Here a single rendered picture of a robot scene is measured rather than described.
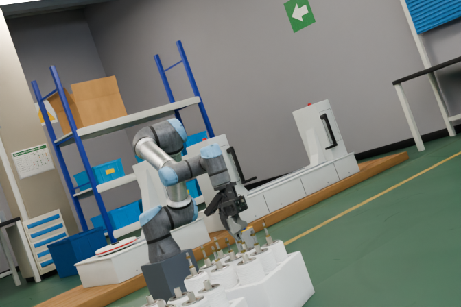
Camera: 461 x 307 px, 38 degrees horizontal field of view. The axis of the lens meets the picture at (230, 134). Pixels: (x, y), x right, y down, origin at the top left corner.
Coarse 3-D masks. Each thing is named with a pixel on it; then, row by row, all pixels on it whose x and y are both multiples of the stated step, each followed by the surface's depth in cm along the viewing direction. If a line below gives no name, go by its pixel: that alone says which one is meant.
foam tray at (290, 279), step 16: (288, 256) 273; (272, 272) 249; (288, 272) 258; (304, 272) 270; (240, 288) 243; (256, 288) 240; (272, 288) 243; (288, 288) 253; (304, 288) 265; (256, 304) 241; (272, 304) 239; (288, 304) 249
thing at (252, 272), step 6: (258, 258) 248; (246, 264) 245; (252, 264) 244; (258, 264) 246; (240, 270) 245; (246, 270) 244; (252, 270) 244; (258, 270) 245; (240, 276) 246; (246, 276) 244; (252, 276) 244; (258, 276) 245; (264, 276) 247; (246, 282) 245; (252, 282) 244
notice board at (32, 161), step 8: (16, 152) 849; (24, 152) 855; (32, 152) 861; (40, 152) 868; (48, 152) 875; (16, 160) 846; (24, 160) 852; (32, 160) 859; (40, 160) 866; (48, 160) 872; (16, 168) 844; (24, 168) 850; (32, 168) 857; (40, 168) 863; (48, 168) 869; (24, 176) 847
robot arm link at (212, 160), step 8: (216, 144) 247; (200, 152) 248; (208, 152) 245; (216, 152) 246; (200, 160) 251; (208, 160) 246; (216, 160) 245; (224, 160) 249; (208, 168) 246; (216, 168) 245; (224, 168) 246
